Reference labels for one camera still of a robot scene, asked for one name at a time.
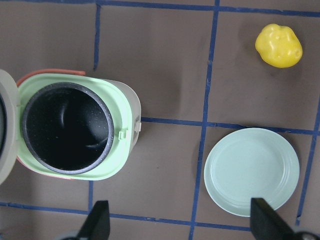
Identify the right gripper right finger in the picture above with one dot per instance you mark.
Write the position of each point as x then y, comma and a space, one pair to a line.
266, 224

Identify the yellow toy pepper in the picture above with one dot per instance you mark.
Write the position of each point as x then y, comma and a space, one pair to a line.
279, 46

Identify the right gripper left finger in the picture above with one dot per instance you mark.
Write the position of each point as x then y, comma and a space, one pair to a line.
97, 223

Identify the green plate near yellow toy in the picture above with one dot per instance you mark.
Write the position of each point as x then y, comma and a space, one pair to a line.
251, 163

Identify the white rice cooker orange handle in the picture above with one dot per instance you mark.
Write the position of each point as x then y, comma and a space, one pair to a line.
64, 124

